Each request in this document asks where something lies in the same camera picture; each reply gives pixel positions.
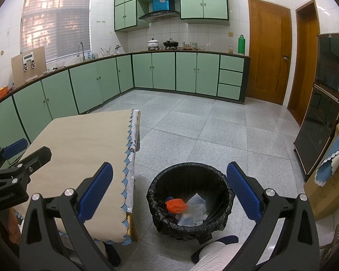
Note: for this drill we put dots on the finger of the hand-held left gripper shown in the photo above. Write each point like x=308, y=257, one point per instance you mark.
x=35, y=158
x=14, y=149

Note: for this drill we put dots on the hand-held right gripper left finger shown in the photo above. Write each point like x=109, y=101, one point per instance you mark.
x=97, y=190

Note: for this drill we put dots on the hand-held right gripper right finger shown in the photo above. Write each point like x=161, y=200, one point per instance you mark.
x=243, y=189

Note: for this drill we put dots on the white green plastic bag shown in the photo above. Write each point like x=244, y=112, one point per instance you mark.
x=197, y=203

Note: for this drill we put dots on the black lined trash bin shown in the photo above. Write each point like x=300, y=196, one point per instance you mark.
x=186, y=180

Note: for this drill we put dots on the orange mesh bag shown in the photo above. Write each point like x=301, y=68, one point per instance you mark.
x=176, y=205

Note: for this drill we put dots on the dark blue slipper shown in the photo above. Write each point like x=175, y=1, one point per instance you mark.
x=226, y=239
x=113, y=255

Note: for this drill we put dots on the table with beige cloth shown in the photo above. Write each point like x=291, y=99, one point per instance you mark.
x=87, y=135

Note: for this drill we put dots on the orange basket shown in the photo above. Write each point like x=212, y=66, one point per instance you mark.
x=1, y=93

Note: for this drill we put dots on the person's leg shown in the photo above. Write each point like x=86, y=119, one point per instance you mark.
x=220, y=257

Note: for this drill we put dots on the wooden board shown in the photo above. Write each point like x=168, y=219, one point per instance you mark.
x=19, y=74

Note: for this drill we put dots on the cardboard box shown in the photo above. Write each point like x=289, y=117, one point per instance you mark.
x=330, y=194

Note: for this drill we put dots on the black glass cabinet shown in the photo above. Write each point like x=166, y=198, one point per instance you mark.
x=317, y=107

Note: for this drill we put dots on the metal faucet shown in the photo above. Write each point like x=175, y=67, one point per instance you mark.
x=81, y=50

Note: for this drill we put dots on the utensil holder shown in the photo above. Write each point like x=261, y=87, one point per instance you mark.
x=106, y=52

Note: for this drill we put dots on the window blind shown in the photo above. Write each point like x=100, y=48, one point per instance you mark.
x=55, y=25

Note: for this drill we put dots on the green base cabinets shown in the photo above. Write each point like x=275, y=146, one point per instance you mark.
x=163, y=70

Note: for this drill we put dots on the narrow wooden door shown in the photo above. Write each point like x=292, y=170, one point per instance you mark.
x=303, y=65

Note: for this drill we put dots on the glass jar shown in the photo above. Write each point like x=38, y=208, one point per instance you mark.
x=230, y=50

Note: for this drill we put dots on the wide wooden door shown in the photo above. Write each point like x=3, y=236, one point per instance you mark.
x=268, y=50

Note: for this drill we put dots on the green bottle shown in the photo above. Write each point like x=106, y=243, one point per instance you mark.
x=241, y=45

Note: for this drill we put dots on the white cooking pot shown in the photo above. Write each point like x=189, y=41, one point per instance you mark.
x=153, y=44

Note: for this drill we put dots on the black wok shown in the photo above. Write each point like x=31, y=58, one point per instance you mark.
x=171, y=44

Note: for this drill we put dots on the black range hood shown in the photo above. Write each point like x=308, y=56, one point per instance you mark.
x=159, y=16

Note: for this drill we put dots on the blue box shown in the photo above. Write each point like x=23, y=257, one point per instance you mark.
x=163, y=3

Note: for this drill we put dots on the white bracket on board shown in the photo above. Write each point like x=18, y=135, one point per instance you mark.
x=28, y=58

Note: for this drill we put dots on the green wall cabinets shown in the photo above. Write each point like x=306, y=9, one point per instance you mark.
x=203, y=2

